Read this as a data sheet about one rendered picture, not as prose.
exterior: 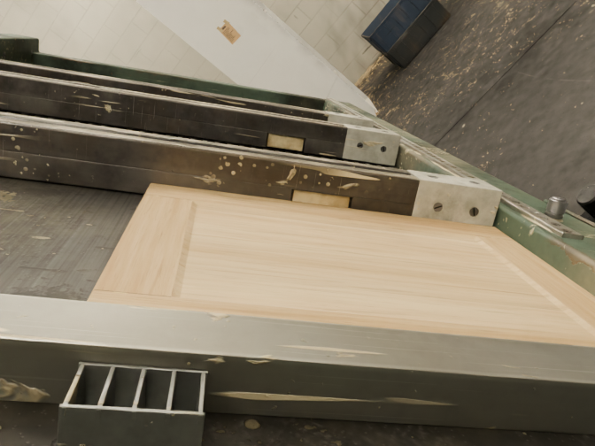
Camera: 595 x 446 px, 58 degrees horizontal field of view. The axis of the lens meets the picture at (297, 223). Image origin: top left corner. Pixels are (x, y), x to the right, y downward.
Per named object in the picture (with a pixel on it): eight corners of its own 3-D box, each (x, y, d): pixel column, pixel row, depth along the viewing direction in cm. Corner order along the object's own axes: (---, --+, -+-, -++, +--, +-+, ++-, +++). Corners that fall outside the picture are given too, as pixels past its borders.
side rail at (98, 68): (320, 127, 215) (325, 100, 212) (31, 83, 197) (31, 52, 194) (317, 125, 223) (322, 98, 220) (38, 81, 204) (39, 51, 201)
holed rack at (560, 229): (583, 240, 66) (584, 235, 65) (560, 237, 65) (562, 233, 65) (333, 100, 220) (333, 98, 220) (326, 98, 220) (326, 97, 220)
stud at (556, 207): (566, 222, 74) (572, 202, 73) (550, 219, 73) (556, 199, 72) (555, 216, 76) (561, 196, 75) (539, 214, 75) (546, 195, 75)
